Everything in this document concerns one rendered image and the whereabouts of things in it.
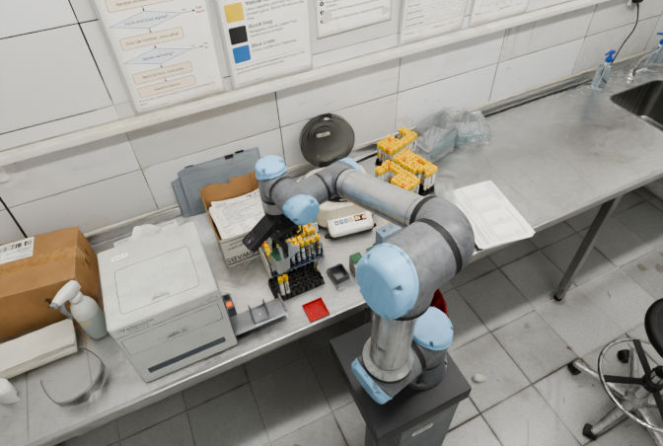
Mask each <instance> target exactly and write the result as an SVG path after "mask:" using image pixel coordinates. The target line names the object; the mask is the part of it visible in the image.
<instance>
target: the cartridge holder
mask: <svg viewBox="0 0 663 446"><path fill-rule="evenodd" d="M327 273H328V275H329V276H330V278H331V280H332V282H333V283H334V285H335V286H336V288H337V289H338V291H339V290H341V289H343V288H345V287H347V286H349V285H351V284H353V282H352V280H351V279H350V277H349V273H348V272H347V270H346V269H345V267H344V266H343V265H342V263H339V264H337V265H335V266H332V267H330V268H328V269H327Z"/></svg>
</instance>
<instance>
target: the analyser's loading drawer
mask: <svg viewBox="0 0 663 446"><path fill-rule="evenodd" d="M248 307H249V310H247V311H245V312H243V313H240V314H238V315H235V316H233V317H230V318H231V321H232V324H233V325H232V327H233V330H234V333H235V335H240V334H242V333H245V332H247V331H249V330H252V329H254V328H256V327H259V326H261V325H263V324H266V323H268V322H271V321H273V320H275V319H278V318H280V317H282V316H285V315H286V317H288V312H287V308H286V306H285V304H284V302H283V300H282V298H281V295H280V293H279V294H278V298H276V299H273V300H271V301H268V302H266V303H265V302H264V300H263V299H262V304H259V305H257V306H254V307H252V308H251V307H250V305H248ZM259 314H260V315H259Z"/></svg>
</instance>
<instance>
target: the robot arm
mask: <svg viewBox="0 0 663 446"><path fill-rule="evenodd" d="M286 170H287V168H286V166H285V162H284V160H283V159H282V158H281V157H279V156H275V155H268V156H264V157H262V158H260V159H259V160H258V161H257V163H256V178H257V181H258V189H259V194H260V199H261V204H262V208H263V211H264V214H265V215H264V216H263V217H262V218H261V219H260V220H259V222H258V223H257V225H256V226H255V227H254V228H253V229H252V230H251V231H250V232H249V233H248V235H247V236H246V237H245V238H244V239H243V240H242V242H243V244H244V245H245V246H246V247H247V248H248V249H249V250H250V251H252V252H254V253H255V252H256V251H257V250H258V249H259V248H260V246H261V245H262V244H263V243H264V242H265V241H266V240H268V243H269V245H270V248H271V250H272V249H274V248H275V247H276V244H277V245H279V246H278V247H277V248H278V250H279V252H280V257H281V261H282V262H283V263H284V264H286V265H287V264H289V260H290V258H291V257H292V256H293V255H295V254H296V253H297V252H298V251H299V249H300V247H299V245H292V244H291V242H290V241H286V240H287V239H289V238H292V237H293V236H295V235H296V237H298V236H299V235H301V234H303V225H307V224H309V223H311V222H312V221H313V219H314V218H316V217H317V216H318V214H319V211H320V205H321V204H323V203H325V202H327V201H328V200H330V199H332V198H334V197H335V196H339V197H341V198H343V199H345V200H347V201H349V202H351V203H353V204H355V205H357V206H359V207H361V208H363V209H365V210H368V211H370V212H372V213H374V214H376V215H378V216H380V217H382V218H384V219H386V220H388V221H390V222H392V223H394V224H396V225H398V226H400V227H402V228H403V229H402V230H401V231H400V232H399V233H397V234H396V235H394V236H393V237H391V238H390V239H388V240H386V241H385V242H383V243H382V244H379V245H377V246H375V247H373V248H372V249H371V250H370V251H369V252H368V253H367V254H366V255H364V256H363V257H362V258H361V259H360V260H359V262H358V264H357V267H356V281H357V284H358V285H359V286H360V289H359V291H360V293H361V295H362V297H363V299H364V300H365V302H366V303H367V305H368V306H369V307H370V308H371V309H372V310H373V311H374V317H373V326H372V334H371V337H370V338H369V339H368V340H367V341H366V343H365V345H364V348H363V352H362V355H361V356H359V357H357V358H355V360H354V361H353V362H352V363H351V369H352V371H353V373H354V375H355V376H356V378H357V380H358V381H359V382H360V384H361V385H362V387H363V388H364V389H365V391H366V392H367V393H368V394H369V395H370V397H371V398H372V399H373V400H374V401H375V402H376V403H378V404H380V405H382V404H384V403H386V402H387V401H388V400H391V399H392V398H393V396H394V395H396V394H397V393H398V392H399V391H400V390H401V389H403V388H404V387H405V386H408V387H410V388H413V389H417V390H427V389H431V388H433V387H435V386H436V385H438V384H439V383H440V382H441V380H442V379H443V377H444V375H445V372H446V369H447V357H446V352H447V350H448V347H449V346H450V344H451V343H452V340H453V326H452V323H451V321H450V320H449V318H448V317H447V316H446V315H445V314H444V313H443V312H442V311H440V310H439V309H437V308H434V307H430V304H431V301H432V298H433V294H434V292H435V291H436V290H437V289H438V288H439V287H440V286H442V285H443V284H444V283H446V282H447V281H448V280H450V279H451V278H452V277H453V276H455V275H456V274H458V273H459V272H460V271H462V270H463V269H464V268H465V267H466V266H467V264H468V263H469V262H470V260H471V258H472V256H473V253H474V249H475V233H474V230H473V227H472V224H471V222H470V220H469V219H468V217H467V216H466V214H465V213H464V212H463V211H462V210H461V209H460V208H459V207H457V206H456V205H455V204H453V203H452V202H450V201H448V200H446V199H444V198H441V197H438V196H436V195H427V196H421V195H419V194H416V193H414V192H411V191H409V190H406V189H404V188H401V187H399V186H394V185H392V184H389V183H387V182H384V181H382V180H379V179H377V178H374V177H372V176H369V175H367V174H364V173H362V172H361V169H360V167H359V165H358V164H357V163H356V162H354V160H353V159H351V158H348V157H347V158H343V159H341V160H338V161H335V162H333V163H332V164H331V165H329V166H327V167H325V168H323V169H322V170H320V171H318V172H316V173H314V174H312V175H310V176H309V177H307V178H305V179H304V180H302V181H300V182H298V183H297V182H296V181H295V180H294V179H293V178H292V177H291V176H289V175H288V174H287V172H286ZM298 226H301V231H300V232H298V233H297V231H298V230H299V227H298Z"/></svg>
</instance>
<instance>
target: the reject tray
mask: <svg viewBox="0 0 663 446"><path fill-rule="evenodd" d="M302 307H303V309H304V311H305V313H306V315H307V317H308V319H309V321H310V323H312V322H314V321H316V320H318V319H321V318H323V317H325V316H328V315H329V314H330V312H329V310H328V308H327V306H326V304H325V303H324V301H323V299H322V297H320V298H318V299H315V300H313V301H310V302H308V303H306V304H303V305H302Z"/></svg>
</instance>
